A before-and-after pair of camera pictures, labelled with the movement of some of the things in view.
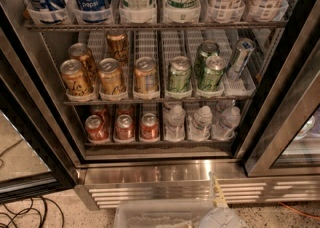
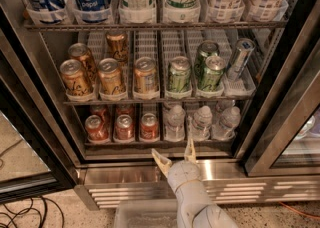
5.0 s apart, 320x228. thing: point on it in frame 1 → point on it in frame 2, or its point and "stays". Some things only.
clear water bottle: x=175 y=123 stays
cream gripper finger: x=220 y=200 → x=181 y=171
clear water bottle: x=168 y=106 stays
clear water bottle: x=199 y=124 stays
